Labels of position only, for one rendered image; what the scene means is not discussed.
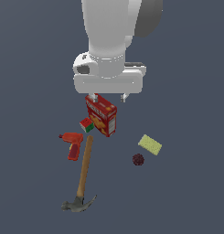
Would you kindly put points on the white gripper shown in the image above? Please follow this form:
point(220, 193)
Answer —
point(107, 82)

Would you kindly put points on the red cracker box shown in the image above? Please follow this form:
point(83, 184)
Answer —
point(102, 117)

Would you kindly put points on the colourful puzzle cube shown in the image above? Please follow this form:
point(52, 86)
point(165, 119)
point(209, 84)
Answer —
point(87, 124)

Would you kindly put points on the red power drill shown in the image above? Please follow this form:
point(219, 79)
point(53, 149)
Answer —
point(73, 144)

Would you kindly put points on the yellow sponge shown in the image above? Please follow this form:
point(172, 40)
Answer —
point(150, 144)

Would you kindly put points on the dark red plum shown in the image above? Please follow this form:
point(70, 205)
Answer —
point(138, 159)

